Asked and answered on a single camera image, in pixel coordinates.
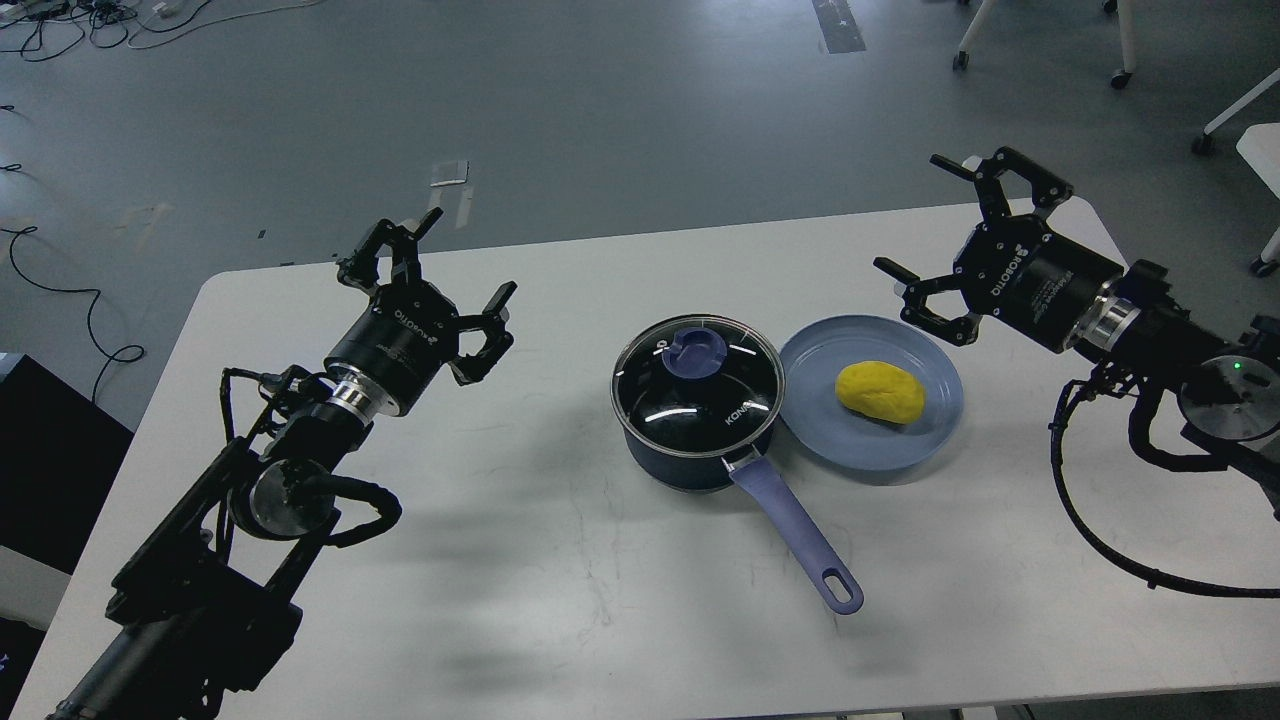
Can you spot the blue plate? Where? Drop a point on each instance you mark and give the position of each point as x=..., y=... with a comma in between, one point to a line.
x=814, y=356

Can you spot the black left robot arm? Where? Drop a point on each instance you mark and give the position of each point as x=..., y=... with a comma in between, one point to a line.
x=206, y=604

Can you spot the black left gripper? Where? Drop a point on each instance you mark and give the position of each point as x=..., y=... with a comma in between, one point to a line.
x=391, y=343

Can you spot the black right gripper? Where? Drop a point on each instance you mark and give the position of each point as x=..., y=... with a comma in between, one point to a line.
x=1038, y=282

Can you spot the dark blue saucepan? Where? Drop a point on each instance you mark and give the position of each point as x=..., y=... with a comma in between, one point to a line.
x=749, y=468

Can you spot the black box at left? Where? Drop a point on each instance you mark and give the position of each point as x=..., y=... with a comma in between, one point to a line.
x=59, y=458

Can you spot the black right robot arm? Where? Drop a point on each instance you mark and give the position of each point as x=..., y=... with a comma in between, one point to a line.
x=1201, y=403

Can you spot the white chair legs with casters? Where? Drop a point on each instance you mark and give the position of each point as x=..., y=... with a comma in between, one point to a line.
x=1202, y=145

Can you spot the glass pot lid blue knob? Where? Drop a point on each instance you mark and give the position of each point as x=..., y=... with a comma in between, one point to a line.
x=697, y=385

